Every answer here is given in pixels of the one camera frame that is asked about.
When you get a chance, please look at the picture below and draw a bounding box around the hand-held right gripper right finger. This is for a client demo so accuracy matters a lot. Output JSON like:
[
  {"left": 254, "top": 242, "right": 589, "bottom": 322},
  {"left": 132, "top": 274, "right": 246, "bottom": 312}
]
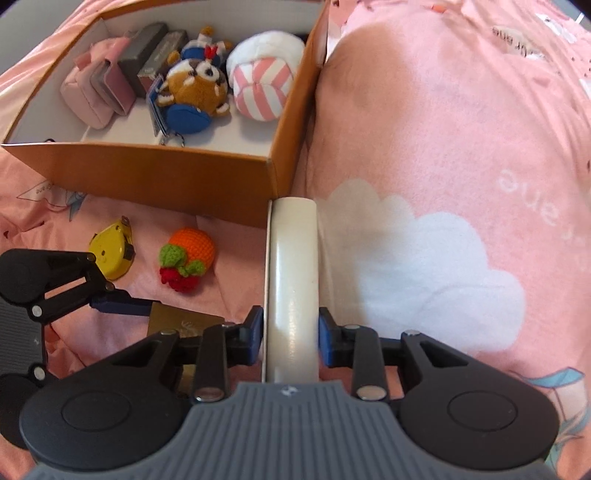
[{"left": 317, "top": 307, "right": 468, "bottom": 402}]

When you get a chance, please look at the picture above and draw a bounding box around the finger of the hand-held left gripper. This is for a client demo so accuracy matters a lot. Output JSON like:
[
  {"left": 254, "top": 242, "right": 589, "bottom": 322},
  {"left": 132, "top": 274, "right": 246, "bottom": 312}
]
[
  {"left": 25, "top": 362, "right": 63, "bottom": 389},
  {"left": 28, "top": 251, "right": 155, "bottom": 325}
]

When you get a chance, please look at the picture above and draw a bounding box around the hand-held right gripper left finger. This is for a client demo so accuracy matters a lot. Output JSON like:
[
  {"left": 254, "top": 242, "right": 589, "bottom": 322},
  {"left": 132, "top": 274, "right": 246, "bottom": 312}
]
[{"left": 105, "top": 307, "right": 266, "bottom": 404}]

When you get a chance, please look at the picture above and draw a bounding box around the gold box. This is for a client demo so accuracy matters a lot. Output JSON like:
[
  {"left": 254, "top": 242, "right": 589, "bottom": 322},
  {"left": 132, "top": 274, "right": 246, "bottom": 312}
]
[{"left": 147, "top": 302, "right": 226, "bottom": 398}]

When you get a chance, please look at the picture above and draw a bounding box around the white round case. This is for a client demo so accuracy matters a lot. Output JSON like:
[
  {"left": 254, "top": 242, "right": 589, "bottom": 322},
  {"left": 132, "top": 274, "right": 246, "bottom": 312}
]
[{"left": 262, "top": 197, "right": 321, "bottom": 384}]

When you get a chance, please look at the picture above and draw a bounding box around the orange cardboard box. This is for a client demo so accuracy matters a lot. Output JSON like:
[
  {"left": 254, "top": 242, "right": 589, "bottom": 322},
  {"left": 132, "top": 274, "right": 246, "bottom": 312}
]
[{"left": 0, "top": 0, "right": 331, "bottom": 230}]

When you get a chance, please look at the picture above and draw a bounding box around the pink flip case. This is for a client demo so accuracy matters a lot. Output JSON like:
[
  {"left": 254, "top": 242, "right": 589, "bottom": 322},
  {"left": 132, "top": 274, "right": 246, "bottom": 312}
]
[{"left": 90, "top": 60, "right": 137, "bottom": 116}]

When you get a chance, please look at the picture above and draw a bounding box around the yellow tape measure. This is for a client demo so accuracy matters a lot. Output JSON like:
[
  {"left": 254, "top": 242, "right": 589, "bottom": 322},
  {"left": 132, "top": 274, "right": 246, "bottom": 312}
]
[{"left": 89, "top": 217, "right": 136, "bottom": 281}]

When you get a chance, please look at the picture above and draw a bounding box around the crocheted orange toy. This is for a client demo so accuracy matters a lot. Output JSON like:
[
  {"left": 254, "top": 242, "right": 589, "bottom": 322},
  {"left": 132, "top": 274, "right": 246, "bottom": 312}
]
[{"left": 159, "top": 227, "right": 217, "bottom": 293}]

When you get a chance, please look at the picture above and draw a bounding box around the pink fabric pouch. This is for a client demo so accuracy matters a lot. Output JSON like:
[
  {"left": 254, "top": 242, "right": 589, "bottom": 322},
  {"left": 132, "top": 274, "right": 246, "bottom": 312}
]
[{"left": 60, "top": 38, "right": 132, "bottom": 129}]

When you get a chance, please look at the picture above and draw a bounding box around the pink printed blanket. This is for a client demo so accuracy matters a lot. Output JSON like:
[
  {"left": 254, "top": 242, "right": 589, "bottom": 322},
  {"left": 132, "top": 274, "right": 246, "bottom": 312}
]
[{"left": 0, "top": 0, "right": 591, "bottom": 480}]

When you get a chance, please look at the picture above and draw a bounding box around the pink striped white plush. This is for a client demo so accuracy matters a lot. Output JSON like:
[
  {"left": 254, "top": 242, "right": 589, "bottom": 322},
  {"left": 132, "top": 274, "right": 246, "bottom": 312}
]
[{"left": 225, "top": 30, "right": 306, "bottom": 122}]

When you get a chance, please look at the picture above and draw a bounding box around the grey striped box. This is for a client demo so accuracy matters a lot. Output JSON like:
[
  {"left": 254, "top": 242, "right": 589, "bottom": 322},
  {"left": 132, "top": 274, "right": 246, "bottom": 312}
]
[{"left": 137, "top": 30, "right": 189, "bottom": 93}]

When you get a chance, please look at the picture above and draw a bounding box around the dark grey box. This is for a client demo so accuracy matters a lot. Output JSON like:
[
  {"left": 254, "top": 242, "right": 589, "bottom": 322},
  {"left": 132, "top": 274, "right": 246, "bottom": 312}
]
[{"left": 119, "top": 23, "right": 170, "bottom": 98}]

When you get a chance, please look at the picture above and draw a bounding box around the blue and white plush doll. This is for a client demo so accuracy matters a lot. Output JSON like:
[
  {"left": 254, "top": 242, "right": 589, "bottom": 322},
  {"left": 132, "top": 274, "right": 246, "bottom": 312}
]
[{"left": 167, "top": 25, "right": 234, "bottom": 64}]

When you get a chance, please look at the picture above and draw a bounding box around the brown raccoon plush keychain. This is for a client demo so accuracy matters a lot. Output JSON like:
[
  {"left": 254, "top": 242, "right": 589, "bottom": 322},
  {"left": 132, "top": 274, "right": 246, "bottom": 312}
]
[{"left": 145, "top": 58, "right": 232, "bottom": 148}]

